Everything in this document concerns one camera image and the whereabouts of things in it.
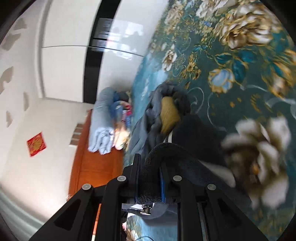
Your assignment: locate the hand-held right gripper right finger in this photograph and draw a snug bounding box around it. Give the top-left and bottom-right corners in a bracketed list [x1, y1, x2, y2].
[159, 162, 269, 241]

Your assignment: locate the white and black wardrobe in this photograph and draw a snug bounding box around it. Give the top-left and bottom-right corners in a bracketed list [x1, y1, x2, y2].
[38, 0, 170, 112]

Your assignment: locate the wooden headboard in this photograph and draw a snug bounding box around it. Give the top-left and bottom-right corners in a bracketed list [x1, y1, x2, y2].
[68, 109, 126, 241]

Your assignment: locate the teal floral bedspread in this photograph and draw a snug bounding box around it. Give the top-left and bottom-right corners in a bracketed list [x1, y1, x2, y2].
[122, 0, 296, 241]

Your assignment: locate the row of photo frames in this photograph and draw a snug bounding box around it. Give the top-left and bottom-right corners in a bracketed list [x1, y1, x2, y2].
[69, 123, 85, 146]

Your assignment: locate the folded cream floral quilt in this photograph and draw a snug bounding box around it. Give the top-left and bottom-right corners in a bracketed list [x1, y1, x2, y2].
[111, 91, 134, 151]

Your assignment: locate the dark grey fleece jacket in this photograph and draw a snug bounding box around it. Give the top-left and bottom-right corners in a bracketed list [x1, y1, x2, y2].
[127, 82, 237, 219]

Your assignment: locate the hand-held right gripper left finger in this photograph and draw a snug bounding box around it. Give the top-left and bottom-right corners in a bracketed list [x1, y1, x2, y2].
[30, 153, 141, 241]

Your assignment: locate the red wall decoration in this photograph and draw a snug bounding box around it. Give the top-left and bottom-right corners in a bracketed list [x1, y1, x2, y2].
[26, 132, 47, 157]

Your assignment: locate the mustard yellow knit garment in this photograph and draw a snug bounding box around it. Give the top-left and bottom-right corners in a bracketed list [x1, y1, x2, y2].
[160, 96, 182, 135]

